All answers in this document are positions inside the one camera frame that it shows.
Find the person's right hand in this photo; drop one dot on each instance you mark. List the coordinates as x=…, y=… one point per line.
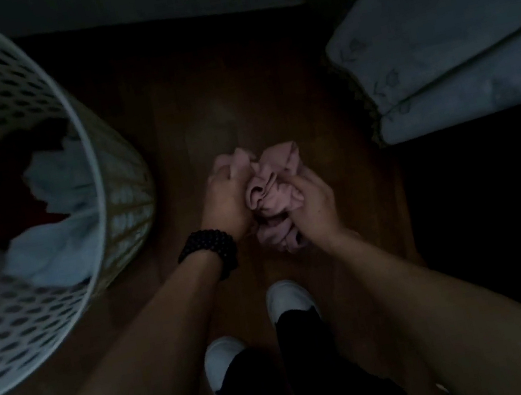
x=314, y=205

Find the person's left hand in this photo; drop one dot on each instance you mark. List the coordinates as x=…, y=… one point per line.
x=226, y=206

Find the person's left fingers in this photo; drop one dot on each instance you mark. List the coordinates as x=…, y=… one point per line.
x=235, y=174

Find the person's right fingers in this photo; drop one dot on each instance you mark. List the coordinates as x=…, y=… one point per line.
x=299, y=183

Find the pink garment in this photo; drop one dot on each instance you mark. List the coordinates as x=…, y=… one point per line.
x=273, y=187

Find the person's right forearm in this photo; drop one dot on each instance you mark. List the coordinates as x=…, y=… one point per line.
x=463, y=320

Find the person's left forearm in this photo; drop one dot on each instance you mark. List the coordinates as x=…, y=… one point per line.
x=136, y=377

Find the white right shoe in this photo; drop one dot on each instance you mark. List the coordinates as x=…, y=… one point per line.
x=289, y=300

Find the white shoe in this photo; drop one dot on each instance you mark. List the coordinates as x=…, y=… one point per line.
x=289, y=300
x=222, y=362

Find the light blue cloth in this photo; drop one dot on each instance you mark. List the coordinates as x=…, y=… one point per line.
x=60, y=215

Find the white left shoe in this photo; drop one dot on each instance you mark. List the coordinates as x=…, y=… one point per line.
x=222, y=362

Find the black trousers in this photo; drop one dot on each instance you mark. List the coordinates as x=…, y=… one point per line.
x=293, y=385

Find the pale floral bed sheet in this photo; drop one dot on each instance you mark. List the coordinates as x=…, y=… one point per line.
x=452, y=30

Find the white perforated laundry basket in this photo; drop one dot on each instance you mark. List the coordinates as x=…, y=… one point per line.
x=18, y=222

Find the dark red cloth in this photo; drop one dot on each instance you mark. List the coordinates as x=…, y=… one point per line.
x=4, y=199

